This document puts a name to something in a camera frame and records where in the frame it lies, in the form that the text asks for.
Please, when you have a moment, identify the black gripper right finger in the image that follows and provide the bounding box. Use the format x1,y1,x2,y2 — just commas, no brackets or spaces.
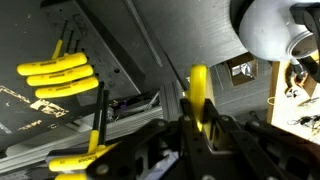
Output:
201,98,291,180

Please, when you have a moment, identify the long yellow T-handle hex key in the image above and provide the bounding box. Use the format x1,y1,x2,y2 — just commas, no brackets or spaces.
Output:
164,56,214,141
47,80,118,173
54,89,112,180

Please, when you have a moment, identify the black side table aluminium frame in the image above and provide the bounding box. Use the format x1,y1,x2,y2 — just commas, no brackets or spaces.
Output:
0,79,183,180

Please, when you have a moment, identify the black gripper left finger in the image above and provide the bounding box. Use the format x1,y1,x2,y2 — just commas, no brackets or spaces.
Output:
85,98,201,180

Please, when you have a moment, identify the short yellow T-handle hex key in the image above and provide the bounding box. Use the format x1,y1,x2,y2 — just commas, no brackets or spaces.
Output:
26,29,95,87
34,39,100,100
16,19,89,77

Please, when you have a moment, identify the silver kettle with black handle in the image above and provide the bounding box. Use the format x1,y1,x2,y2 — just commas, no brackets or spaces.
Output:
229,0,320,84

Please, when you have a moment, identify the black hex key stand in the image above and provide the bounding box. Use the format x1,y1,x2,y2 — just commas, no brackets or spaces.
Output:
39,0,148,101

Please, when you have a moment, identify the light wooden table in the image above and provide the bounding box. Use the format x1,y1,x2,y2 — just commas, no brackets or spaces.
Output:
266,59,320,145

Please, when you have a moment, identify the small open cardboard box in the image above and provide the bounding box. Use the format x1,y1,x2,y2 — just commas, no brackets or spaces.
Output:
225,52,260,87

